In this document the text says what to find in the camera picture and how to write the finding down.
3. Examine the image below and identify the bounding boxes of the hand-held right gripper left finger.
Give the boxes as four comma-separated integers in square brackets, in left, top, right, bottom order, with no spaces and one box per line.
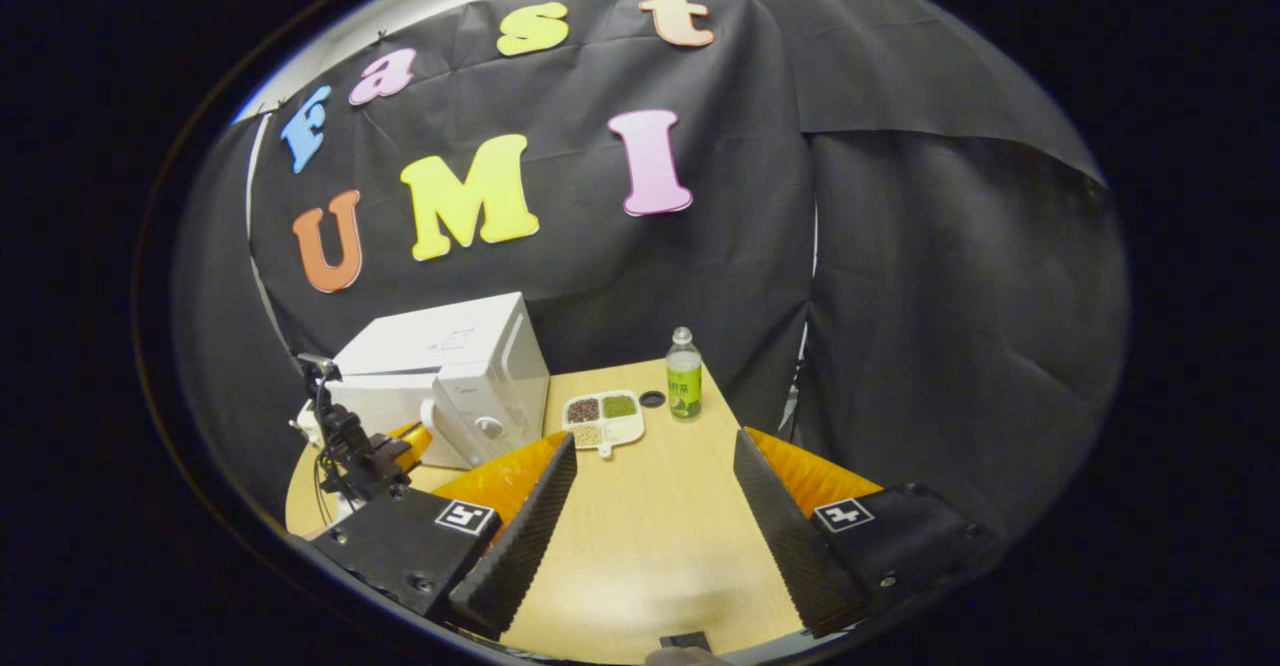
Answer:
[308,433,579,642]

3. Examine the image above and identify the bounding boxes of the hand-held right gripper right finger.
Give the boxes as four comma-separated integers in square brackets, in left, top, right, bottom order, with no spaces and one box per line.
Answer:
[734,429,1003,641]

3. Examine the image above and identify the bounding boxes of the white microwave oven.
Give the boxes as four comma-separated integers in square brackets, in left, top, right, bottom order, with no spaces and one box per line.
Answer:
[325,292,551,471]

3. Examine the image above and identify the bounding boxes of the white toaster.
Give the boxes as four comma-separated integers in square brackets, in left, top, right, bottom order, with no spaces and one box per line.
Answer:
[293,398,329,447]

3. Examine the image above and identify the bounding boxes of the white divided bean tray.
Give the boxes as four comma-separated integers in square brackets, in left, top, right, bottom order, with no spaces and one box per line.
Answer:
[562,390,646,460]

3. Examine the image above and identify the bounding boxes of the green label drink bottle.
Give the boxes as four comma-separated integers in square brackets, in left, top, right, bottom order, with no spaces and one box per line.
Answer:
[665,327,703,421]

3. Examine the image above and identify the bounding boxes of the black backdrop cloth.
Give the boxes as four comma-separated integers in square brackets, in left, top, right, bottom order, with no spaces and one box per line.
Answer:
[170,0,1131,537]

